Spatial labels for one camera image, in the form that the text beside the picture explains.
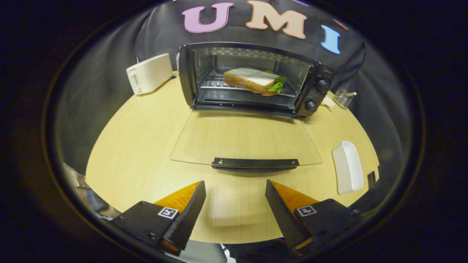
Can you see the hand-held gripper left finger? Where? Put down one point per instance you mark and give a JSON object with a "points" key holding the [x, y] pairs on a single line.
{"points": [[186, 219]]}

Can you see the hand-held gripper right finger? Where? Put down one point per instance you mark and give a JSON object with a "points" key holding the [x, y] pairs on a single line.
{"points": [[283, 219]]}

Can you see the sandwich with lettuce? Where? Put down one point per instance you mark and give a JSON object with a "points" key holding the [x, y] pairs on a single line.
{"points": [[248, 78]]}

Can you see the black toaster oven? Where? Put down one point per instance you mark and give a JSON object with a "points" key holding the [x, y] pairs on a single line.
{"points": [[186, 73]]}

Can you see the white bread toaster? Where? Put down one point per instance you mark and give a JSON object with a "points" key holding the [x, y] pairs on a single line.
{"points": [[151, 73]]}

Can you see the person's dark trousers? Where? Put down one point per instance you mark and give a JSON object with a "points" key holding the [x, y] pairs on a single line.
{"points": [[256, 254]]}

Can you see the white rectangular tray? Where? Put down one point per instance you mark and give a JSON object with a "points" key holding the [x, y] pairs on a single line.
{"points": [[347, 168]]}

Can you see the patterned cloth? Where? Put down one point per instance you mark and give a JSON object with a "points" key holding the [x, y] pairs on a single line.
{"points": [[82, 186]]}

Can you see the white divided grain dish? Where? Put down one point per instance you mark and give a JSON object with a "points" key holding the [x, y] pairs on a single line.
{"points": [[328, 103]]}

